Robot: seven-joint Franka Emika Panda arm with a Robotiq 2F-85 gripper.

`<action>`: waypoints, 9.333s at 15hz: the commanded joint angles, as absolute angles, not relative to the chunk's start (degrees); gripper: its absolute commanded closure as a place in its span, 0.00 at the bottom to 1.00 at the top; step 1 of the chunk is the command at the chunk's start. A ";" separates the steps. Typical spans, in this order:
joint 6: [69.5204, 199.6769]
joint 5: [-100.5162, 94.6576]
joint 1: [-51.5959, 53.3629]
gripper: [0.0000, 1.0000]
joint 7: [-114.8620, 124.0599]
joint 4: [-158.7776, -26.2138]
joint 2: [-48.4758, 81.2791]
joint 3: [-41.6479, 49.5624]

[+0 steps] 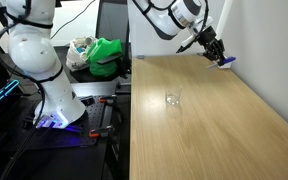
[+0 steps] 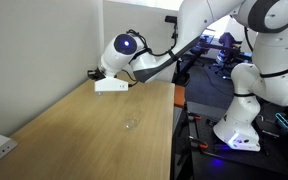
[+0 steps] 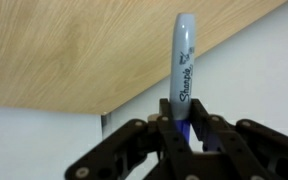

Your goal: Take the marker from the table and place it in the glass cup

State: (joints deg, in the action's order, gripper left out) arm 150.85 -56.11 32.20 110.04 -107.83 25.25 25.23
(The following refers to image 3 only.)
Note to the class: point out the grey marker with blue cap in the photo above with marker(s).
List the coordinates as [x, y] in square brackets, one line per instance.
[183, 66]

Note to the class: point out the white partition panel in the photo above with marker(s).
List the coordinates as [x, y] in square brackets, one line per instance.
[34, 143]

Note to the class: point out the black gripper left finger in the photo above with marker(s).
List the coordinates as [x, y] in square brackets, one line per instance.
[172, 136]

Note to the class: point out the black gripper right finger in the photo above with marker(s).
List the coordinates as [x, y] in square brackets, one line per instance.
[227, 140]

